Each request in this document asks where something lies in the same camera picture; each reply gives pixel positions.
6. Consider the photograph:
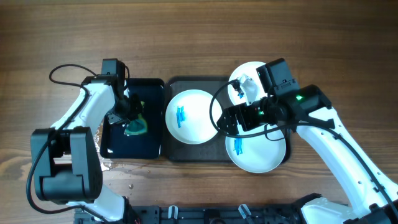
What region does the green and yellow sponge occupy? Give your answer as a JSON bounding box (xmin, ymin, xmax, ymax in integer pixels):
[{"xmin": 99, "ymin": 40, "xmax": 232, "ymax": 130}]
[{"xmin": 124, "ymin": 101, "xmax": 148, "ymax": 136}]

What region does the white plate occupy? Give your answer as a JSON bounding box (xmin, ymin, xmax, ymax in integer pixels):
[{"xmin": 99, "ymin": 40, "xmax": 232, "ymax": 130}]
[
  {"xmin": 225, "ymin": 130, "xmax": 287, "ymax": 174},
  {"xmin": 228, "ymin": 62, "xmax": 267, "ymax": 105},
  {"xmin": 165, "ymin": 90, "xmax": 222, "ymax": 144}
]

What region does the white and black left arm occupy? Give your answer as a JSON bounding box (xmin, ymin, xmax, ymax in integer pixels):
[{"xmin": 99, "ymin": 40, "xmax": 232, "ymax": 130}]
[{"xmin": 25, "ymin": 58, "xmax": 142, "ymax": 223}]

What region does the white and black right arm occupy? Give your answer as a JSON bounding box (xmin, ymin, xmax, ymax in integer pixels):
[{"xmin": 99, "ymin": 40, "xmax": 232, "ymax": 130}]
[{"xmin": 211, "ymin": 58, "xmax": 397, "ymax": 223}]

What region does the small black water tray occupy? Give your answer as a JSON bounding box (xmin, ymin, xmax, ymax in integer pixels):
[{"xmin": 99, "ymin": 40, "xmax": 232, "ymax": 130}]
[{"xmin": 99, "ymin": 78, "xmax": 165, "ymax": 159}]

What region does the large brown serving tray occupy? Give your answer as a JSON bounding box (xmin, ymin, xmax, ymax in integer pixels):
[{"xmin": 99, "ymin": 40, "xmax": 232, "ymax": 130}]
[{"xmin": 161, "ymin": 76, "xmax": 232, "ymax": 164}]

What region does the black left camera cable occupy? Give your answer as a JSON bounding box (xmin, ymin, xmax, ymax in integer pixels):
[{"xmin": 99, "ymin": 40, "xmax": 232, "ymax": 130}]
[{"xmin": 25, "ymin": 63, "xmax": 103, "ymax": 215}]

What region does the black camera cable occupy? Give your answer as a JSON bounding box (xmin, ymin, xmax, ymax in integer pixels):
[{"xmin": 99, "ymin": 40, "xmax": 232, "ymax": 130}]
[
  {"xmin": 209, "ymin": 79, "xmax": 398, "ymax": 215},
  {"xmin": 25, "ymin": 63, "xmax": 103, "ymax": 215}
]

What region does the black right camera cable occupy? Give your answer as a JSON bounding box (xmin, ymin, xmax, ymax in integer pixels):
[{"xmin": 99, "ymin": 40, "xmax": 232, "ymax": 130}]
[{"xmin": 209, "ymin": 79, "xmax": 398, "ymax": 215}]

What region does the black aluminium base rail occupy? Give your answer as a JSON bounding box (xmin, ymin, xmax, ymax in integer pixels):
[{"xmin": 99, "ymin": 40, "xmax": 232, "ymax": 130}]
[{"xmin": 73, "ymin": 203, "xmax": 312, "ymax": 224}]

